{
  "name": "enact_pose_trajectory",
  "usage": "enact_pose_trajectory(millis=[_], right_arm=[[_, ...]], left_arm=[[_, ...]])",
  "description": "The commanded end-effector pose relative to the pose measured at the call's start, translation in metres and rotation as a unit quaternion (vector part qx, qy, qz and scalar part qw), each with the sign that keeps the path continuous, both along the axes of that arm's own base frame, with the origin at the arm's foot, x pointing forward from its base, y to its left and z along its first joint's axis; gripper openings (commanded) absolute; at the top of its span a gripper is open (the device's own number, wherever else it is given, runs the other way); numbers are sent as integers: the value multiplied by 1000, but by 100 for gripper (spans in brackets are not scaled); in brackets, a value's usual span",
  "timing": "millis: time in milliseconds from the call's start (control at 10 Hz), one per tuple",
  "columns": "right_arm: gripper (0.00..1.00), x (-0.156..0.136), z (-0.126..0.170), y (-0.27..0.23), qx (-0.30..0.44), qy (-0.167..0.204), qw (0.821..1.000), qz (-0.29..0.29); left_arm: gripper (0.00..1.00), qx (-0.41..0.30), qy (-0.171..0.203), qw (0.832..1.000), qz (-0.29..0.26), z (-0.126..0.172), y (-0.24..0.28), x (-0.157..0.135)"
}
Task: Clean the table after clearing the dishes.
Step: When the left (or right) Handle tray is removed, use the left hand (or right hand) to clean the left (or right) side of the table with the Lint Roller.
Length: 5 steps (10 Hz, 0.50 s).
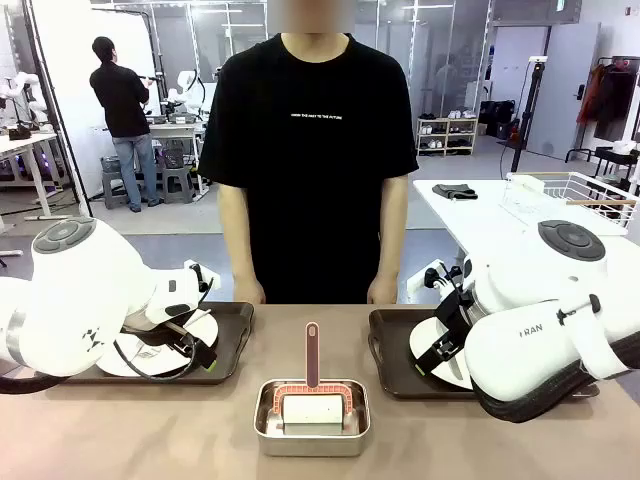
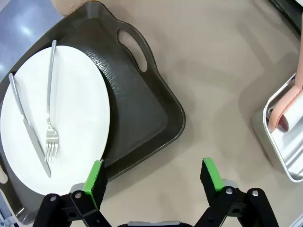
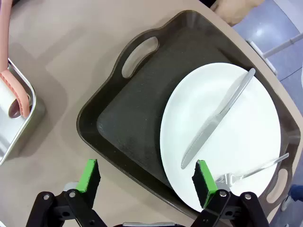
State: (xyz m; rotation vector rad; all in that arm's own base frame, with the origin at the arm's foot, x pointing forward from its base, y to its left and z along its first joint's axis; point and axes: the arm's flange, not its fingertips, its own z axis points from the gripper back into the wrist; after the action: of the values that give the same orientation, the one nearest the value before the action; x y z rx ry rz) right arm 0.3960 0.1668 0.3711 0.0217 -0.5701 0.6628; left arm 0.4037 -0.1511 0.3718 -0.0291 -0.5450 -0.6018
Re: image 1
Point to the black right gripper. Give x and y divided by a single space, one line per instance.
450 325

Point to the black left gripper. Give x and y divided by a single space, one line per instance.
186 339

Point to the round white plate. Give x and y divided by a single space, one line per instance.
425 337
127 367

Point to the dark brown serving tray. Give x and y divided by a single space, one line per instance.
235 325
395 350

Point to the dark grey cloth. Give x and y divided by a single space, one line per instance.
454 191

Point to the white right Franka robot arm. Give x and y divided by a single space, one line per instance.
525 350

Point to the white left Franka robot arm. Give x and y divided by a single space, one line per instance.
75 300

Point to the person's left forearm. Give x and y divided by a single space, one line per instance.
392 230

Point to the person's right forearm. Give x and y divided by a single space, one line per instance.
237 235

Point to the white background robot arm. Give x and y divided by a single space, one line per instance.
22 82
187 85

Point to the person's right hand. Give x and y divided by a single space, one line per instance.
249 292

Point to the person's left hand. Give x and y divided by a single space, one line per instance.
382 292

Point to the silver rectangular metal tin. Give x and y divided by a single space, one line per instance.
312 445

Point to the white side table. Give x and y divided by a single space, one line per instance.
475 215

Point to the grey plastic stool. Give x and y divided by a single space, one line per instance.
177 185
117 190

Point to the person in black t-shirt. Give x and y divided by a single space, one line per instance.
310 200

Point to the white cutlery holder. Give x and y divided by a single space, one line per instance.
530 184

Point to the black mesh basket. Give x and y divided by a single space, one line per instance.
173 157

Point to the wooden shoe rack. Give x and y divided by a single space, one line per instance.
447 137

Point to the grey background workbench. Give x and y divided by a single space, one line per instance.
172 131

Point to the black luggage stack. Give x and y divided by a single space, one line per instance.
497 117

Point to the man in black shirt and jeans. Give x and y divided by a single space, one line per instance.
122 105

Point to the black backdrop stand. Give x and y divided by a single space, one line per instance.
55 115

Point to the orange hanging jacket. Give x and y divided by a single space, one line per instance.
590 95

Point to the black hanging jacket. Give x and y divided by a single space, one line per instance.
617 105

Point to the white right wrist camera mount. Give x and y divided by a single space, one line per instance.
420 280

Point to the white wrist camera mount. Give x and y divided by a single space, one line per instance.
420 280
202 280

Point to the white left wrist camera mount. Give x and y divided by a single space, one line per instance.
202 280

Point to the black camera tripod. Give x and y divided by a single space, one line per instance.
522 130

